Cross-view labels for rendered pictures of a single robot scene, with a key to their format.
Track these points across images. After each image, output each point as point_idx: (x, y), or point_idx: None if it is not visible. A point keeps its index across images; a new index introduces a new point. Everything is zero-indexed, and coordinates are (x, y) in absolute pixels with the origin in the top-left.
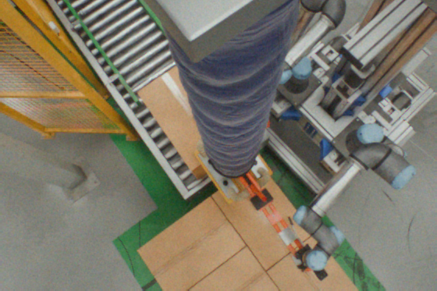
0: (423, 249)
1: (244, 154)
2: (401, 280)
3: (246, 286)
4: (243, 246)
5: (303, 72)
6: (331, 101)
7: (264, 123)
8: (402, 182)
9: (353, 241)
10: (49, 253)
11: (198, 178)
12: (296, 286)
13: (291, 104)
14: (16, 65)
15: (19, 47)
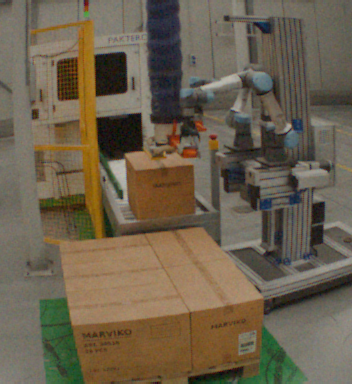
0: None
1: (163, 41)
2: (324, 367)
3: (137, 270)
4: (152, 255)
5: (242, 116)
6: (264, 147)
7: (171, 4)
8: (257, 74)
9: (282, 341)
10: None
11: (140, 217)
12: (188, 277)
13: (234, 150)
14: (68, 98)
15: (54, 219)
